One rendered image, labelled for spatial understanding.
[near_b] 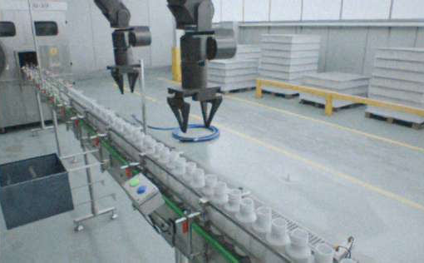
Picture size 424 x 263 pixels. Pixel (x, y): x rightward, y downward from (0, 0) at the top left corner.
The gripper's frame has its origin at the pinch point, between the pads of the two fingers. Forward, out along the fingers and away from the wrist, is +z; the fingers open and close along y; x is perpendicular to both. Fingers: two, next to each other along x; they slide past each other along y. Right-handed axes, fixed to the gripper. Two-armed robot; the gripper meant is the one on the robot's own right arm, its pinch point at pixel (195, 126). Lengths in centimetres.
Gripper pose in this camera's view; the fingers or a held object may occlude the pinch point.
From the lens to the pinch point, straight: 68.4
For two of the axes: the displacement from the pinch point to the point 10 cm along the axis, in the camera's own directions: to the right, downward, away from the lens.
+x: -6.0, -2.5, 7.6
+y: 8.0, -2.0, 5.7
